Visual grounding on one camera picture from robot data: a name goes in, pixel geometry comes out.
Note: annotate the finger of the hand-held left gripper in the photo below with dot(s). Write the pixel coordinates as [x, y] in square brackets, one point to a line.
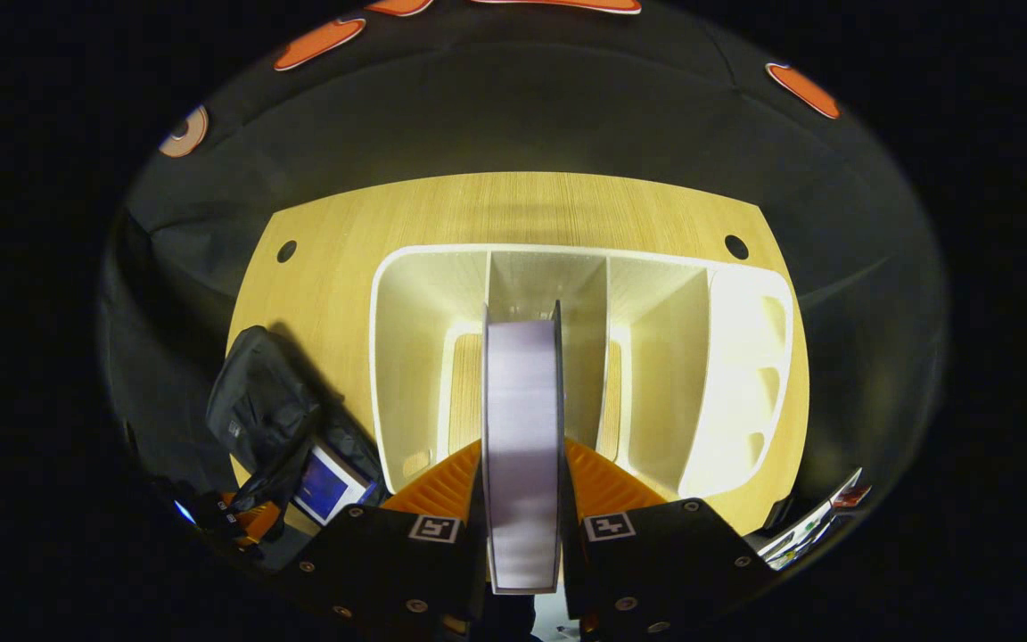
[255, 522]

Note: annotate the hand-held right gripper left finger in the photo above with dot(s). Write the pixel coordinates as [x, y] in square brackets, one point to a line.
[389, 571]

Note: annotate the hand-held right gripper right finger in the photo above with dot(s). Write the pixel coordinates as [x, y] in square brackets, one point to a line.
[656, 571]

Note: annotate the blue cover book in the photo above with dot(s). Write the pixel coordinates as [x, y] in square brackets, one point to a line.
[326, 486]

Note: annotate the black schoolbag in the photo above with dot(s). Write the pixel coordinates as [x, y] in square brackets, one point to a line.
[259, 401]

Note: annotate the portrait cover book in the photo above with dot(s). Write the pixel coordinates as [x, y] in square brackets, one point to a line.
[522, 446]

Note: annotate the white bookshelf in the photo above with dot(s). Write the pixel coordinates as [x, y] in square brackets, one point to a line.
[665, 374]

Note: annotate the printed white papers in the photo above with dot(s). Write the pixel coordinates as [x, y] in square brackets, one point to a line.
[812, 526]

